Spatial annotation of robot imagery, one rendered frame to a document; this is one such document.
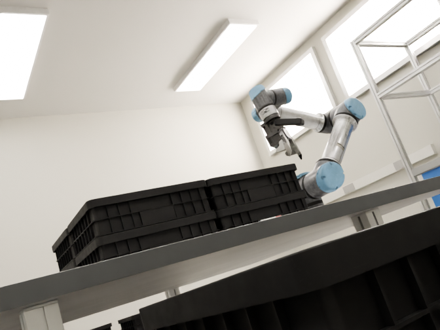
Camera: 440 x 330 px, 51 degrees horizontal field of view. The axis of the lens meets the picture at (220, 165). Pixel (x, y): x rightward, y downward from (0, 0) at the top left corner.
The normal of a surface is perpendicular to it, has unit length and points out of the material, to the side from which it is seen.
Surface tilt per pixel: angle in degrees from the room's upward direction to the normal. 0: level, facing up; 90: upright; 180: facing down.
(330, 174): 94
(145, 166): 90
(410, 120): 90
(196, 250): 90
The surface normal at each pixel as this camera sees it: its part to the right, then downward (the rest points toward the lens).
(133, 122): 0.48, -0.37
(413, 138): -0.82, 0.13
